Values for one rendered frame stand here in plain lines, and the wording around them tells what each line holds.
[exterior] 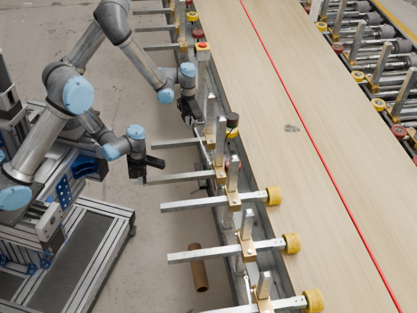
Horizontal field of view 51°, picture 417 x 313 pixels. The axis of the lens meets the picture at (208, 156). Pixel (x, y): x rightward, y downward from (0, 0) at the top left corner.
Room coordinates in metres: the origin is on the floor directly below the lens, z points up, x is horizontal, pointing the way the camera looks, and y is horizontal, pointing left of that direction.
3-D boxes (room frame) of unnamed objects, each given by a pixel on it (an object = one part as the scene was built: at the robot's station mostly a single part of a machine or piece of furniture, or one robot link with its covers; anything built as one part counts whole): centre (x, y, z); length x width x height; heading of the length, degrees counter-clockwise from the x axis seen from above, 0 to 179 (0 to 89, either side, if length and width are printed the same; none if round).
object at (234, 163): (1.26, -0.11, 0.93); 0.04 x 0.04 x 0.48; 13
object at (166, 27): (2.91, 0.36, 0.81); 0.44 x 0.03 x 0.04; 103
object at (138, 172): (1.38, 0.32, 0.97); 0.09 x 0.08 x 0.12; 103
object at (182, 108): (1.76, 0.12, 1.05); 0.09 x 0.08 x 0.12; 34
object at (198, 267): (1.44, 0.03, 0.04); 0.30 x 0.08 x 0.08; 13
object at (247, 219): (1.02, -0.16, 0.89); 0.04 x 0.04 x 0.48; 13
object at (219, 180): (1.49, -0.06, 0.85); 0.14 x 0.06 x 0.05; 13
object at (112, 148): (1.33, 0.40, 1.12); 0.11 x 0.11 x 0.08; 44
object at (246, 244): (1.00, -0.17, 0.95); 0.14 x 0.06 x 0.05; 13
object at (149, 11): (3.16, 0.42, 0.81); 0.44 x 0.03 x 0.04; 103
